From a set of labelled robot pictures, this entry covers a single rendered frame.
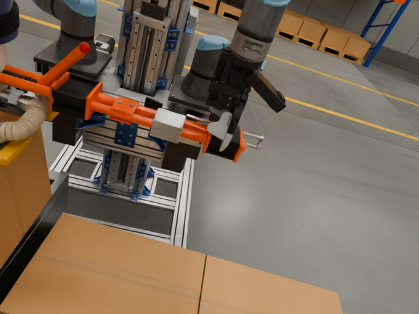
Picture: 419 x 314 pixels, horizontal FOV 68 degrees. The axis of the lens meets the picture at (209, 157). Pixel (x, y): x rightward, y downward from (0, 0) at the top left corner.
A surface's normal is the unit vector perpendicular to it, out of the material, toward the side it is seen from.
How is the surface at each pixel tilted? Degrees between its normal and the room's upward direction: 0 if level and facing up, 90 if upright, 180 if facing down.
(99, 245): 0
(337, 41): 90
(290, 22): 90
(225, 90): 90
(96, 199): 0
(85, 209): 0
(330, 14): 90
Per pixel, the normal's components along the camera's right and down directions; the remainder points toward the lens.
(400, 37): -0.02, 0.60
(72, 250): 0.30, -0.76
